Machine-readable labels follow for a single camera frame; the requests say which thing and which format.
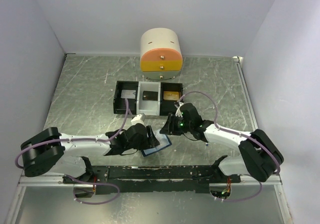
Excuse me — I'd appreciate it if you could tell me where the white middle tray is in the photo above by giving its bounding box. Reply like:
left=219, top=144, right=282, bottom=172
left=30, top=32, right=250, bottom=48
left=136, top=81, right=161, bottom=116

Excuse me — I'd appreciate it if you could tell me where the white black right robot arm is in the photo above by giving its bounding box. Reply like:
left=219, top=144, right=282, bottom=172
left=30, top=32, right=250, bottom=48
left=160, top=103, right=284, bottom=183

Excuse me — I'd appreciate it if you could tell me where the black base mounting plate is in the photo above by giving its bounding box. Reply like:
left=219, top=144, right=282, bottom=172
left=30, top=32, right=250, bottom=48
left=62, top=165, right=242, bottom=194

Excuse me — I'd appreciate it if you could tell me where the black card in tray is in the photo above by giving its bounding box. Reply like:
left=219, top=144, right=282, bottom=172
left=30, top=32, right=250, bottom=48
left=142, top=91, right=158, bottom=101

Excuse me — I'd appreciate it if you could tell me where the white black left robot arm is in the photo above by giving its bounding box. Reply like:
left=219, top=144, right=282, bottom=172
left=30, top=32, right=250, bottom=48
left=19, top=123, right=160, bottom=183

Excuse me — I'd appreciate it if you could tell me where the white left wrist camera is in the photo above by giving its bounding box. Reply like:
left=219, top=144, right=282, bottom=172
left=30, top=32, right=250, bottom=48
left=130, top=113, right=146, bottom=125

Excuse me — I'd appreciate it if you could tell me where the black left tray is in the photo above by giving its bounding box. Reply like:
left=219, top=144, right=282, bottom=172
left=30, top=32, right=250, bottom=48
left=113, top=81, right=139, bottom=114

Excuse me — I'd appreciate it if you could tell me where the gold card in tray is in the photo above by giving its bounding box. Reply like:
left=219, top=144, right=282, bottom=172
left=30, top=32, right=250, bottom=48
left=163, top=91, right=181, bottom=101

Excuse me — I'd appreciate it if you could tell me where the gold card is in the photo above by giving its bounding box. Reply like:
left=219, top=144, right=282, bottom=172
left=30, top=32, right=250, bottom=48
left=163, top=91, right=181, bottom=101

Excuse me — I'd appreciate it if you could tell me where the blue leather card holder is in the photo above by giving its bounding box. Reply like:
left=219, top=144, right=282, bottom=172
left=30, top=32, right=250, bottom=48
left=141, top=129, right=172, bottom=157

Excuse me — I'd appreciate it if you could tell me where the black tray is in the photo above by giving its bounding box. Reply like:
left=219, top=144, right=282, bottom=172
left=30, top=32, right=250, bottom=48
left=159, top=82, right=183, bottom=116
left=113, top=81, right=139, bottom=114

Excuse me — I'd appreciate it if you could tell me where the black right tray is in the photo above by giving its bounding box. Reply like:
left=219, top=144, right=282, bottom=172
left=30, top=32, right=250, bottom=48
left=159, top=82, right=183, bottom=116

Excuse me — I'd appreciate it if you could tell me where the silver card in tray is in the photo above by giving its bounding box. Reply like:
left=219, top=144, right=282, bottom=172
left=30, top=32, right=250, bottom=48
left=121, top=89, right=136, bottom=99

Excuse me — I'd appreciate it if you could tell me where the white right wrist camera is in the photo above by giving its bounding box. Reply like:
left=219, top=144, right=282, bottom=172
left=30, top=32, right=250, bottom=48
left=174, top=102, right=184, bottom=118

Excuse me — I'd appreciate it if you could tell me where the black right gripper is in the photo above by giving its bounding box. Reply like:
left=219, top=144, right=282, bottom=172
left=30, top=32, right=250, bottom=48
left=159, top=113, right=193, bottom=136

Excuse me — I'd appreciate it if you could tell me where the round three-drawer storage box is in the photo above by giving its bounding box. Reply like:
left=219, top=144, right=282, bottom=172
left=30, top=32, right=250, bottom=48
left=140, top=28, right=183, bottom=80

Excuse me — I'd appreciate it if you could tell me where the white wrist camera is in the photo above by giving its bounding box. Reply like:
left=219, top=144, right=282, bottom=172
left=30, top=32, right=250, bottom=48
left=174, top=102, right=184, bottom=118
left=130, top=113, right=146, bottom=125

